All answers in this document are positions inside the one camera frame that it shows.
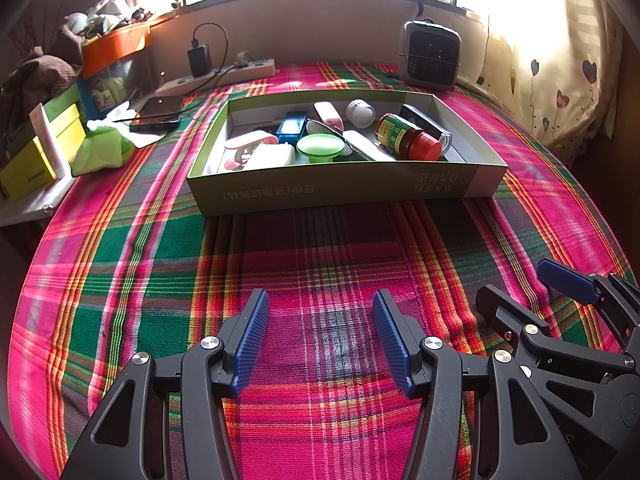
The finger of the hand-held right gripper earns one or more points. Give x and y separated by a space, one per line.
495 302
570 282

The white charger adapter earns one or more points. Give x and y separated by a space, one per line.
272 156

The white rectangular bar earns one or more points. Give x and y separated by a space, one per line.
365 144

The pink oblong case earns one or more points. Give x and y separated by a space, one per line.
327 115

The black charger adapter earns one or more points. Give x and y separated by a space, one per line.
197 62

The green and white suction knob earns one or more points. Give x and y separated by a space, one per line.
320 146

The green cloth pouch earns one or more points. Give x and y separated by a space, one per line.
100 152

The orange bin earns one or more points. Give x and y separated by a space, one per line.
117 50

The clear storage bin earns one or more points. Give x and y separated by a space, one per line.
115 85

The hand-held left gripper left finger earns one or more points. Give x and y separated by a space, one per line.
252 340

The green cardboard box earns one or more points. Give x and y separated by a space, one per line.
350 190

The black round disc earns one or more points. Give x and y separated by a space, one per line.
320 126

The red-capped bottle with green label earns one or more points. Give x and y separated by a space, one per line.
422 147

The brown cloth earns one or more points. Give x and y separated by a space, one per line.
35 72

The white power strip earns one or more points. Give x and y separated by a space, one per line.
250 69

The black smartphone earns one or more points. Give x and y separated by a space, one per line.
157 112

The small clear-lidded jar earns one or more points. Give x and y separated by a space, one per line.
360 112

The grey fan heater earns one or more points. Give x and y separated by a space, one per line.
430 55

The white tube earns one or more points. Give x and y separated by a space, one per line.
47 142

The pink green plaid blanket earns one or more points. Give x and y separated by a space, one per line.
325 270

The yellow box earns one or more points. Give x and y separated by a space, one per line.
27 172

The pink and white stapler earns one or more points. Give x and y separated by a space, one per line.
240 145

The white board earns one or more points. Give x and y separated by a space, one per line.
30 205

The black rectangular device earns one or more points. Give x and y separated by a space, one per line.
425 120

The blue translucent plastic case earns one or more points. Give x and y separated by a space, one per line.
291 127

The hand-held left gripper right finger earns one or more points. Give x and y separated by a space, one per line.
392 345

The heart print curtain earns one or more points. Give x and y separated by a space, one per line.
560 50

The white and green clutter pile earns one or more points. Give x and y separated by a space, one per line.
105 17

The white plug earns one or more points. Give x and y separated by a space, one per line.
243 58

